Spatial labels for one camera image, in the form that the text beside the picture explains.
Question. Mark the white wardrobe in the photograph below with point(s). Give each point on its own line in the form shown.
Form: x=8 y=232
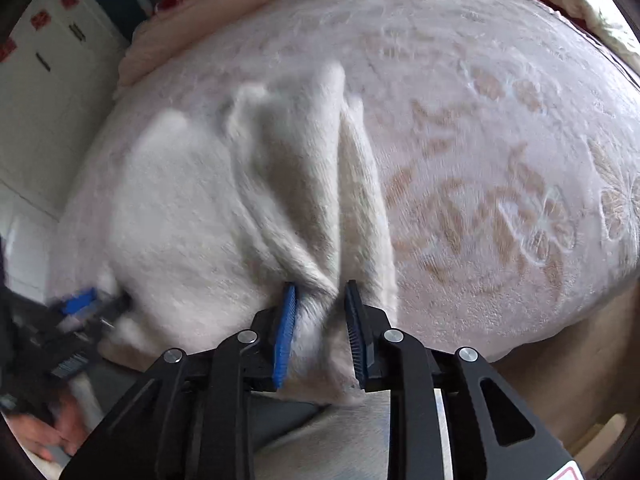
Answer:
x=50 y=125

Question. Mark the pink duvet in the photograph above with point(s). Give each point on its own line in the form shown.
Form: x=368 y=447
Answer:
x=165 y=45

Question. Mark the person's left hand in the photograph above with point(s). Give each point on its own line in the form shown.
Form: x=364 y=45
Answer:
x=37 y=430

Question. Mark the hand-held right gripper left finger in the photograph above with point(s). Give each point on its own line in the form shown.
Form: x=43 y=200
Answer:
x=285 y=335

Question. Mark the bed with blue headboard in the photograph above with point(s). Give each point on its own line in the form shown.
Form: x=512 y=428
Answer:
x=280 y=416

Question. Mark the red paper wardrobe decoration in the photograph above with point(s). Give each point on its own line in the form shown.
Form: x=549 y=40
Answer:
x=70 y=1
x=7 y=51
x=40 y=20

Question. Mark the crumpled white cloth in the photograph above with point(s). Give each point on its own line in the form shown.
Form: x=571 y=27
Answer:
x=600 y=15

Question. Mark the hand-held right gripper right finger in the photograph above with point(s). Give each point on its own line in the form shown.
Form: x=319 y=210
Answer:
x=355 y=330

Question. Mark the pink butterfly pattern blanket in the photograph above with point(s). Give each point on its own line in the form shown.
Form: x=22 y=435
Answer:
x=500 y=160

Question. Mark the cream sweater with black hearts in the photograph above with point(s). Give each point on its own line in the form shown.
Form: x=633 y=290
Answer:
x=200 y=210

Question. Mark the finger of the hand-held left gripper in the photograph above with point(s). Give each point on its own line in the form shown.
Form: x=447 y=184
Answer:
x=77 y=302
x=115 y=306

